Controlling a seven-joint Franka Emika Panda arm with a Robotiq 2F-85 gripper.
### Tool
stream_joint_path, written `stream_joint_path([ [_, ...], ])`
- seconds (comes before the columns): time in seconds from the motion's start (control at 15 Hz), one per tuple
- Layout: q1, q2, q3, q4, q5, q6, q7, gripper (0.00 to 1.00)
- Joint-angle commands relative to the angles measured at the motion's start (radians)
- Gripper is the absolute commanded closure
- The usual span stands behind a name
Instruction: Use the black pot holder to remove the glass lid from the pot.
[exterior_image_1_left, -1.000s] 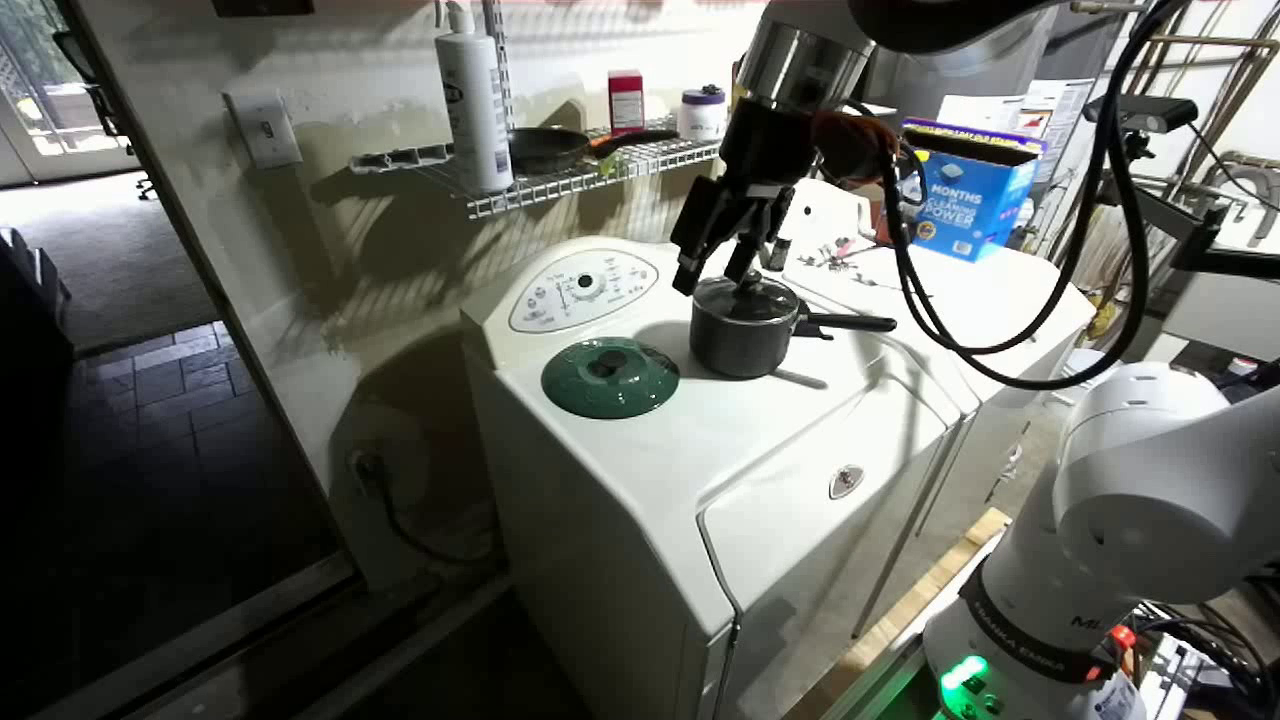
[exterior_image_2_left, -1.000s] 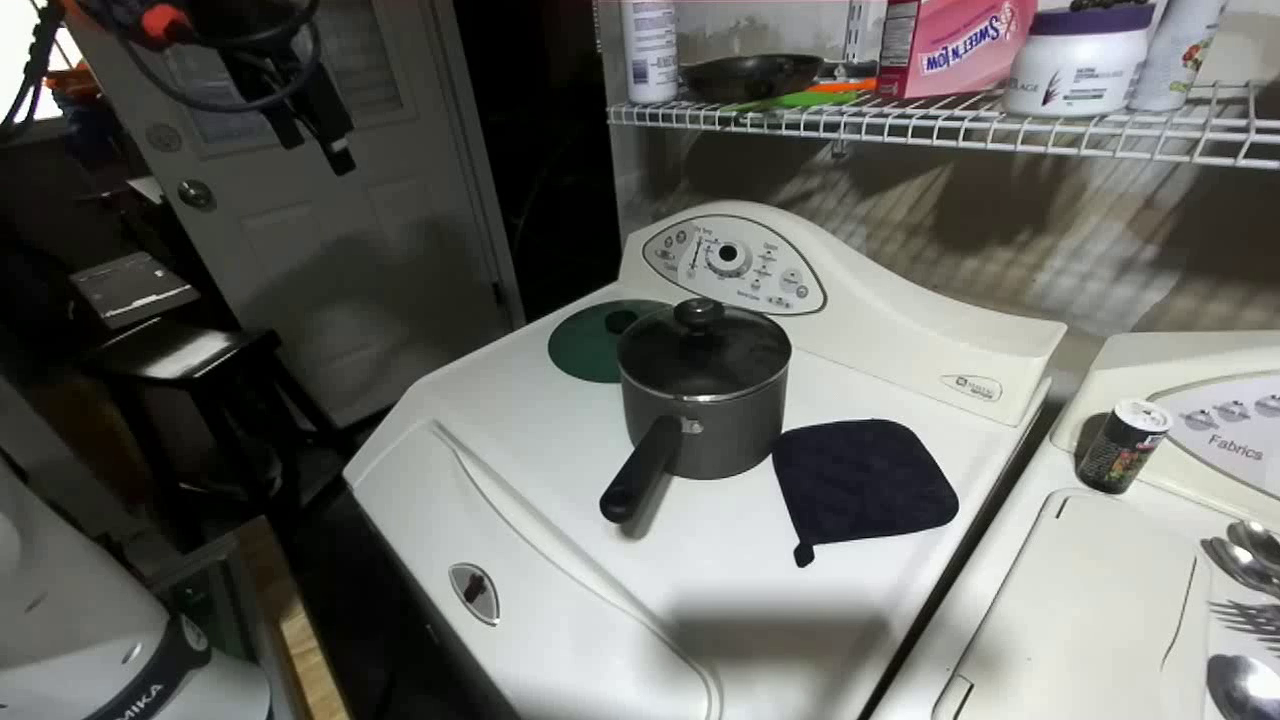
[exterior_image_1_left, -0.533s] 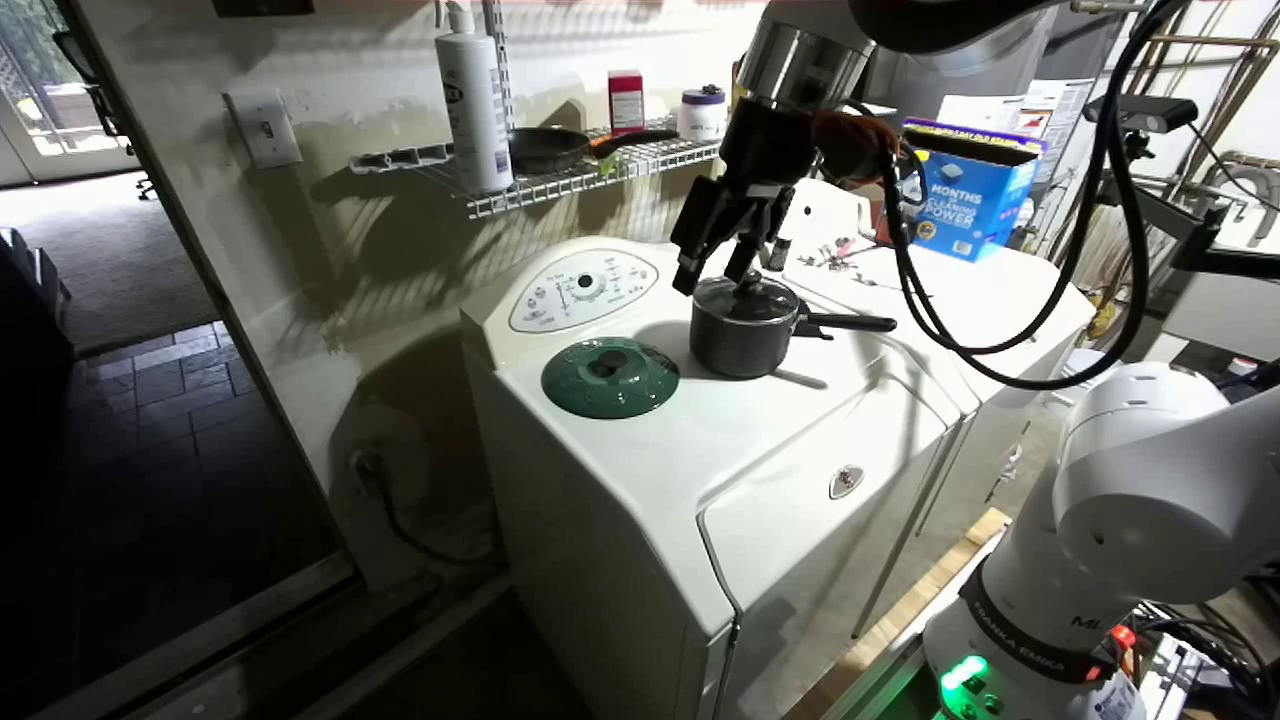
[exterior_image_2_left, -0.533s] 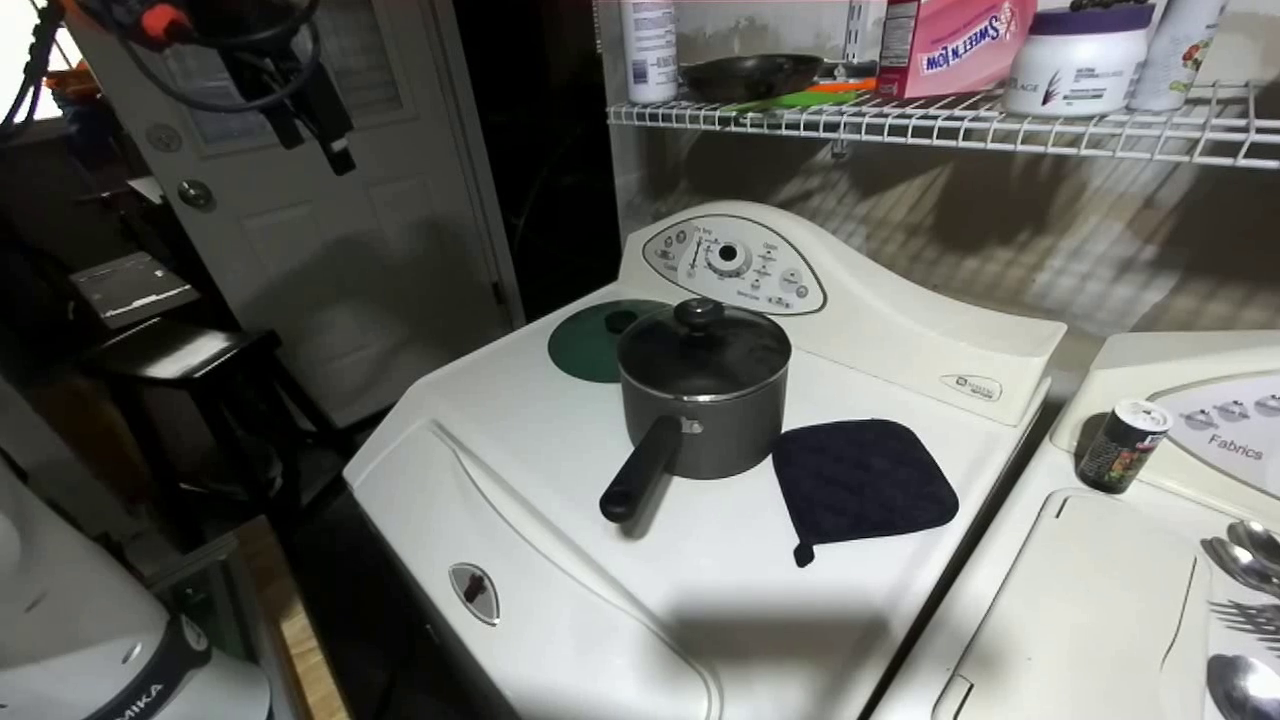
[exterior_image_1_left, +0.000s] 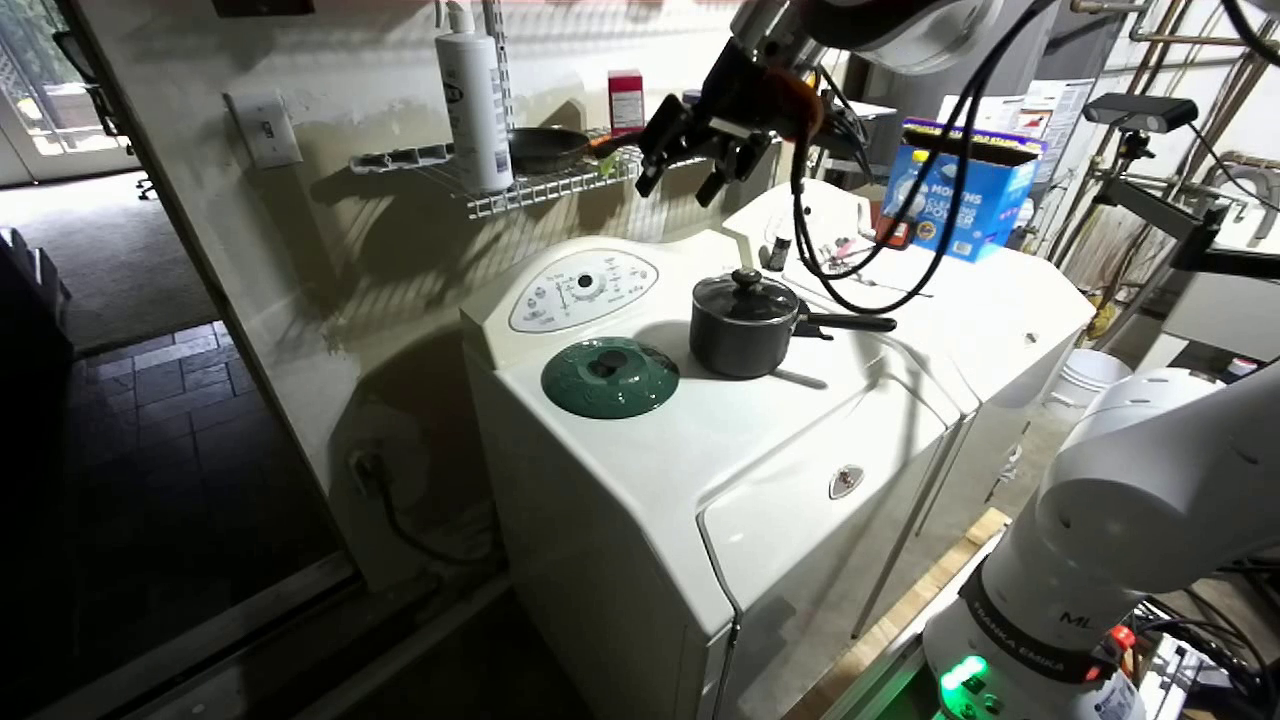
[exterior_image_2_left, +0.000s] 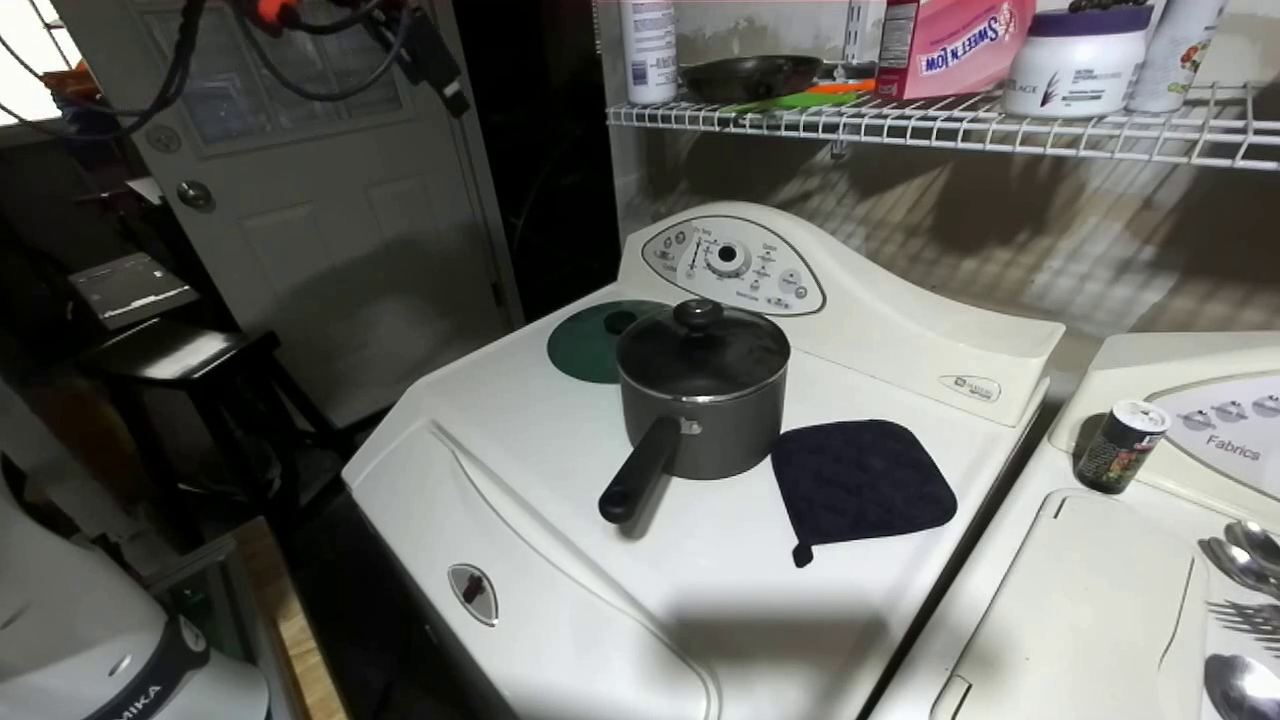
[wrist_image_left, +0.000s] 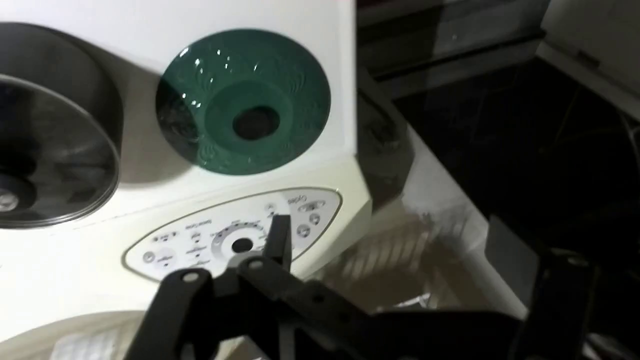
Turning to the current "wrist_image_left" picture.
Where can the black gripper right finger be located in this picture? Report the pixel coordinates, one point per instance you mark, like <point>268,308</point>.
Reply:
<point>561,307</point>

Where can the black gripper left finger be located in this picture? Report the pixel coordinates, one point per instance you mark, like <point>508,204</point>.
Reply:
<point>266,307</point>

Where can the glass pot lid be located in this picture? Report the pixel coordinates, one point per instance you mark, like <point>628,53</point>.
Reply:
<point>47,152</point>

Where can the oval washer control panel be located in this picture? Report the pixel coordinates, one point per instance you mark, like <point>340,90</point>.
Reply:
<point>200,242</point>

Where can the white washing machine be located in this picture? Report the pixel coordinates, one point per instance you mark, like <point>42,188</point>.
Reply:
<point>87,267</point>

